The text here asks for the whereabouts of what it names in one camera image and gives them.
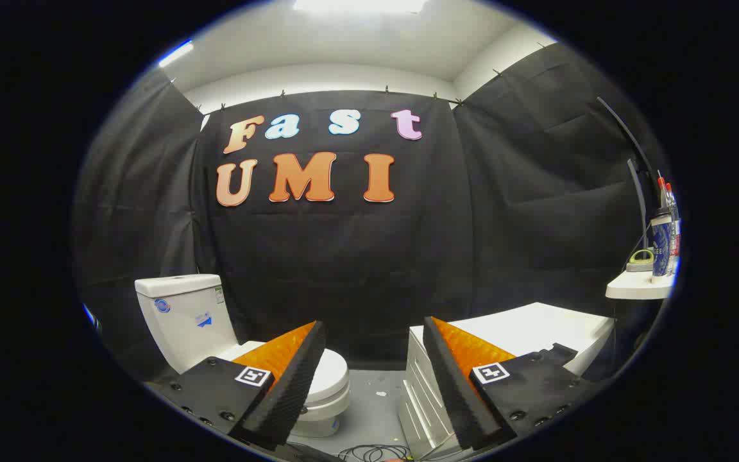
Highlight white toilet seat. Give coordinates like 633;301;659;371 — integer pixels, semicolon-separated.
299;385;352;422

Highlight dark blue bottle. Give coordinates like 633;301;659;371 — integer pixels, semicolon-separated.
650;207;673;280

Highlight black curved pole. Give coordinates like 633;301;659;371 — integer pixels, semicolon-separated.
597;96;658;252

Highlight black backdrop cloth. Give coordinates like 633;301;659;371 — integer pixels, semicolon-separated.
73;42;665;386

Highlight white wall shelf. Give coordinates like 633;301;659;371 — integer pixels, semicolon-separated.
605;269;675;300

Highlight white drawer cabinet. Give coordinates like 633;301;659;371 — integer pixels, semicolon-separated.
398;302;615;460

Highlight white toilet lid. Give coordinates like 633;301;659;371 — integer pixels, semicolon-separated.
219;340;350;405

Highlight ceiling light panel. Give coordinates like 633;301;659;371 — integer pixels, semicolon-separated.
293;0;429;15
158;40;194;68

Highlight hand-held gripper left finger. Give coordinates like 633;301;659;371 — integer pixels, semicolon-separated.
145;320;327;451

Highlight white ceramic toilet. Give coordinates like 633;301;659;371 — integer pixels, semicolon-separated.
135;274;352;439

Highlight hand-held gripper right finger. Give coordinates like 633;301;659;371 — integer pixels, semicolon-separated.
422;316;601;451

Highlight black floor cables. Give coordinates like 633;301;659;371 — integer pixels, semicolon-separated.
337;444;412;462

